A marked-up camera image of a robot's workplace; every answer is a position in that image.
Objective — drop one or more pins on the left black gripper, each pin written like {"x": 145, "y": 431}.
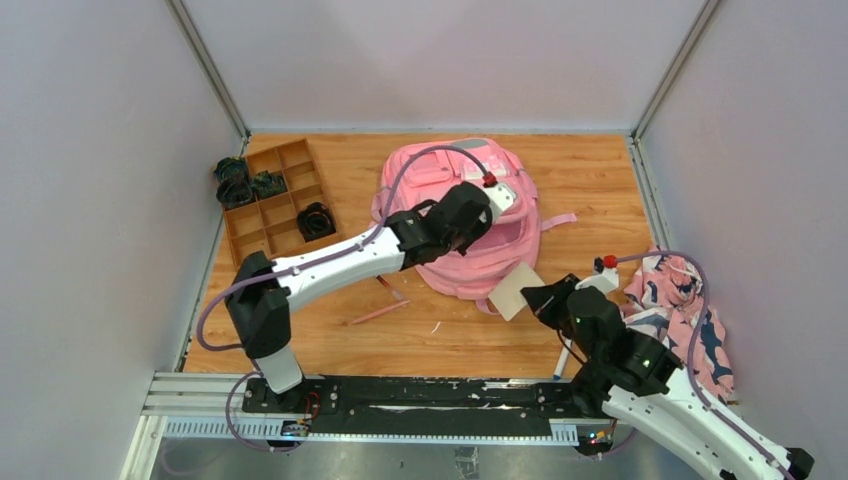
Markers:
{"x": 473, "y": 216}

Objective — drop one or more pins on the red gel pen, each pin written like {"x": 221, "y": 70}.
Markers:
{"x": 395, "y": 293}

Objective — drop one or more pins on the pink school backpack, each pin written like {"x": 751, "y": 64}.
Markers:
{"x": 513, "y": 239}

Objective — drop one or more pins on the blue white marker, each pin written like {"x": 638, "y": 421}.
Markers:
{"x": 561, "y": 363}

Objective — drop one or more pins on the dark rolled sock lower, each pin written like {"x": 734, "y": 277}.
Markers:
{"x": 235, "y": 192}

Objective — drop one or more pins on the small beige notebook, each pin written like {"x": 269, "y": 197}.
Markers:
{"x": 506, "y": 296}

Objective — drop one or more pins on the pink patterned cloth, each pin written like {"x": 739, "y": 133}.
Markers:
{"x": 669, "y": 299}

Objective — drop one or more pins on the pink pen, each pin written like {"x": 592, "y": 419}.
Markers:
{"x": 375, "y": 314}

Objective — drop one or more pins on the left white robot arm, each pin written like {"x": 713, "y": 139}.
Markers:
{"x": 267, "y": 292}

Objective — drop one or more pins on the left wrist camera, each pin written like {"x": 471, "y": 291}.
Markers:
{"x": 501, "y": 198}

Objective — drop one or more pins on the dark rolled sock upper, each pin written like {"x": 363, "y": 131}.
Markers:
{"x": 229, "y": 167}

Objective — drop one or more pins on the dark rolled sock front tray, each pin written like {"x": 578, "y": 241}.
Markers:
{"x": 315, "y": 222}

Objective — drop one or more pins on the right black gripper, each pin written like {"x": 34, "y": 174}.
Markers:
{"x": 544, "y": 299}

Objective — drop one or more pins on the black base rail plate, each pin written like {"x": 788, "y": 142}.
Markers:
{"x": 412, "y": 406}

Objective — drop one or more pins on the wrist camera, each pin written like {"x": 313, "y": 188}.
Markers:
{"x": 605, "y": 277}
{"x": 501, "y": 198}

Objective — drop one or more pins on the wooden compartment tray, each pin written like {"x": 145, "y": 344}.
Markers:
{"x": 269, "y": 225}

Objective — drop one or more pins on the dark rolled sock in tray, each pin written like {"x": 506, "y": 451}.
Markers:
{"x": 267, "y": 184}

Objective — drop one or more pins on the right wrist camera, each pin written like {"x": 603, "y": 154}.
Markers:
{"x": 605, "y": 277}

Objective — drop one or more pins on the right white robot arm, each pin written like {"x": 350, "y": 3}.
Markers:
{"x": 631, "y": 376}

